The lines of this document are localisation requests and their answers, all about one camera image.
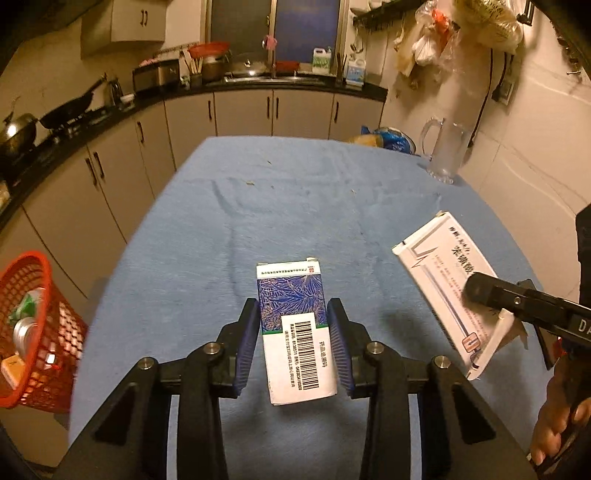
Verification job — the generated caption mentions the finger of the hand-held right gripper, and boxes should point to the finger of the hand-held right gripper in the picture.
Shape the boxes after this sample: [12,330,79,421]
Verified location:
[463,272,571,326]

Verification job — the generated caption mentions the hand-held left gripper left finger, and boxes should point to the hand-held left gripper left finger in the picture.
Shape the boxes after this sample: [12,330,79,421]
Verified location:
[54,298,262,480]

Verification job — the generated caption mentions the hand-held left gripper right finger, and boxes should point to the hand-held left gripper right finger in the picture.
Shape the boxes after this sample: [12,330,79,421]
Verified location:
[325,298,539,480]

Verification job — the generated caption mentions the blue patterned medicine box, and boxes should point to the blue patterned medicine box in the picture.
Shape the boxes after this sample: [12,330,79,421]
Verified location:
[256,256,339,407]

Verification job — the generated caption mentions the white medicine box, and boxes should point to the white medicine box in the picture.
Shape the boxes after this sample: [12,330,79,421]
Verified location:
[392,211,529,381]

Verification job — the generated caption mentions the red plastic mesh basket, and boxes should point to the red plastic mesh basket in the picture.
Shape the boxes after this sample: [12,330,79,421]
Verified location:
[0,250,89,412]

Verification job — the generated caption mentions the tape roll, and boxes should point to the tape roll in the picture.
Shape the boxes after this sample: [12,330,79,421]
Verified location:
[13,316,47,354]

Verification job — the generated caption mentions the green snack bag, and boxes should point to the green snack bag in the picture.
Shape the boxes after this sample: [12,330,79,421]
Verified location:
[8,291,47,324]

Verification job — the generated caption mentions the person's right hand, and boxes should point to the person's right hand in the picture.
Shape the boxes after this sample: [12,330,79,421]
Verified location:
[530,364,575,467]

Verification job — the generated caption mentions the blue tablecloth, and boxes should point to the blue tablecloth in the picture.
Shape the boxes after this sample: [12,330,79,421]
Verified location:
[69,135,561,480]

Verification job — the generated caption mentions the clear glass pitcher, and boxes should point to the clear glass pitcher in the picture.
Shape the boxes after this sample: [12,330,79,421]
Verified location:
[419,116,474,185]

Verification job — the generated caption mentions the blue plastic bag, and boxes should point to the blue plastic bag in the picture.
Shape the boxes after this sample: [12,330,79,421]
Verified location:
[360,126,416,155]

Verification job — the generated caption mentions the white base cabinets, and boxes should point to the white base cabinets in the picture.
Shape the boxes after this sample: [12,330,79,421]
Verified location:
[0,88,385,301]

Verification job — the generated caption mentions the orange and white box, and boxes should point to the orange and white box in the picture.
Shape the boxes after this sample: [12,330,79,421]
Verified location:
[0,355,26,388]

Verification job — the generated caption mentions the beige hanging plastic bag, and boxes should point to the beige hanging plastic bag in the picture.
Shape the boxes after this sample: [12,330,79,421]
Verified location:
[394,21,423,77]

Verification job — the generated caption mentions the white hanging plastic bag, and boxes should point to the white hanging plastic bag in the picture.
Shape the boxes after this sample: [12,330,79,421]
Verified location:
[413,2,462,65]

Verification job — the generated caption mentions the blue label detergent bottle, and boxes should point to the blue label detergent bottle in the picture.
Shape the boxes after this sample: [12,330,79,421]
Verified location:
[346,55,368,86]

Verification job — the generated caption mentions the black kitchen countertop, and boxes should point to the black kitchen countertop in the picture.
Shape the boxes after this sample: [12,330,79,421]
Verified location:
[0,76,389,222]

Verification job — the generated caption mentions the yellow hanging mesh bag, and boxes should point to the yellow hanging mesh bag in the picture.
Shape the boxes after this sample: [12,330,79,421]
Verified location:
[455,0,525,54]

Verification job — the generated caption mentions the chopstick holder with chopsticks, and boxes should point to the chopstick holder with chopsticks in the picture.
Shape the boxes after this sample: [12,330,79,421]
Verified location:
[187,55,205,88]

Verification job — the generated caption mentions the steel cooking pot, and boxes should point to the steel cooking pot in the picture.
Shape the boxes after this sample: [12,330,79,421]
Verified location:
[201,55,232,83]

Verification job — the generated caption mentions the glass pot lid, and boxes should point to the glass pot lid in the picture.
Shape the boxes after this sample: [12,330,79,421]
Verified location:
[231,53,269,77]

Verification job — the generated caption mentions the silver countertop appliance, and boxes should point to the silver countertop appliance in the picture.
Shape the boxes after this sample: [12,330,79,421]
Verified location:
[133,60,181,95]

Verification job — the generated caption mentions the green label detergent bottle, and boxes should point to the green label detergent bottle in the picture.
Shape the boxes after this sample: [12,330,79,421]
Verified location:
[311,46,334,75]

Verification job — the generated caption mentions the kitchen faucet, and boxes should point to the kitchen faucet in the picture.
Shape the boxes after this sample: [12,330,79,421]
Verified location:
[263,34,278,79]

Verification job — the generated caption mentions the black wok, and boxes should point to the black wok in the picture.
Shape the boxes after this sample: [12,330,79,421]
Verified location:
[39,76,107,130]

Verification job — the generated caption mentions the red plastic basin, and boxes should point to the red plastic basin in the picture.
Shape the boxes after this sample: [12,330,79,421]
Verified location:
[188,42,230,58]

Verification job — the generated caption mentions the steel pot with lid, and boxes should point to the steel pot with lid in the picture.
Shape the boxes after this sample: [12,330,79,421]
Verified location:
[0,113,38,158]

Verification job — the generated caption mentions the kitchen window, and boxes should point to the kitchen window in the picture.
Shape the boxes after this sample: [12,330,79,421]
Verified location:
[205,0,349,65]

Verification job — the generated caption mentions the black power cable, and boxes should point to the black power cable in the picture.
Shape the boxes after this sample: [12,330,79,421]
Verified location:
[468,48,495,148]

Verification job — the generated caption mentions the wall socket with plug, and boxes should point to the wall socket with plug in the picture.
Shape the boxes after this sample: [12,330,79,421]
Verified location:
[492,76,515,106]

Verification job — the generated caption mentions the white wall cabinet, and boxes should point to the white wall cabinet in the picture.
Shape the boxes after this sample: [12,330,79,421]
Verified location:
[81,0,167,58]

